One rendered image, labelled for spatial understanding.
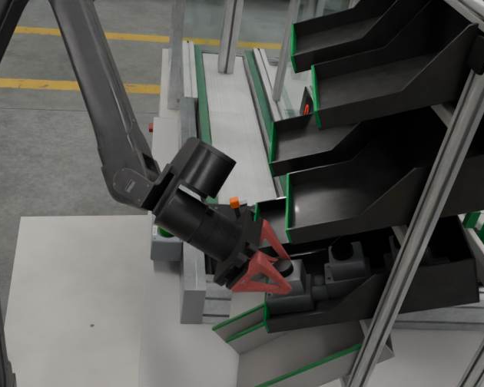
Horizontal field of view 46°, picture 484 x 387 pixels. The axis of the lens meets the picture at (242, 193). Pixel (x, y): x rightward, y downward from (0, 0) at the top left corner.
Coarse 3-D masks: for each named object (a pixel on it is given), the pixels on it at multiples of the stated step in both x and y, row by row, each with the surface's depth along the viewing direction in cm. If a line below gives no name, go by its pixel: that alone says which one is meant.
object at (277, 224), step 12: (264, 204) 101; (276, 204) 101; (264, 216) 100; (276, 216) 99; (276, 228) 97; (264, 240) 95; (324, 240) 88; (264, 252) 90; (276, 252) 90; (288, 252) 90; (300, 252) 90
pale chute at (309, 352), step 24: (240, 336) 98; (264, 336) 97; (288, 336) 96; (312, 336) 92; (336, 336) 89; (360, 336) 86; (240, 360) 99; (264, 360) 95; (288, 360) 92; (312, 360) 88; (336, 360) 81; (384, 360) 80; (240, 384) 95; (264, 384) 85; (288, 384) 84; (312, 384) 84
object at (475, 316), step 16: (208, 288) 117; (224, 288) 118; (480, 288) 130; (208, 304) 119; (224, 304) 120; (480, 304) 128; (208, 320) 122; (224, 320) 123; (400, 320) 129; (416, 320) 130; (432, 320) 129; (448, 320) 130; (464, 320) 130; (480, 320) 131
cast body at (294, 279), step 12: (276, 264) 79; (288, 264) 79; (300, 264) 80; (288, 276) 78; (300, 276) 78; (300, 288) 78; (312, 288) 81; (324, 288) 80; (276, 300) 80; (288, 300) 79; (300, 300) 79; (312, 300) 79; (276, 312) 81; (288, 312) 81
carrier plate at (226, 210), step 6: (210, 204) 139; (216, 204) 140; (222, 204) 140; (228, 204) 140; (222, 210) 138; (228, 210) 138; (240, 210) 139; (228, 216) 136; (234, 216) 137; (216, 264) 122
